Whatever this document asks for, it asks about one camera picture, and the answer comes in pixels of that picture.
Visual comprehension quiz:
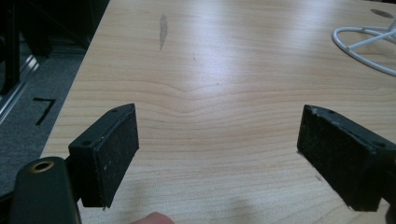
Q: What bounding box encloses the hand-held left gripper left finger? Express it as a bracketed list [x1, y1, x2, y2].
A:
[67, 103, 140, 209]

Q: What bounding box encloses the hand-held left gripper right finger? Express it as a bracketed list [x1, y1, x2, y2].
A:
[296, 104, 396, 213]

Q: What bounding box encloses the black stand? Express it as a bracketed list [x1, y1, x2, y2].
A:
[0, 0, 22, 96]

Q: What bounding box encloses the white wire stand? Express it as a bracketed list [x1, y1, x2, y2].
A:
[331, 19, 396, 77]

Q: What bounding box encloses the metal floor rail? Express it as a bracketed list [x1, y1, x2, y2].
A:
[0, 55, 41, 124]

